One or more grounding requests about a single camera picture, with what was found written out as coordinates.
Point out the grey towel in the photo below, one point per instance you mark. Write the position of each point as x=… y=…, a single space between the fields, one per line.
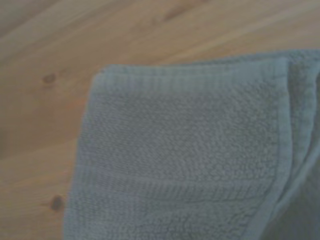
x=190 y=155

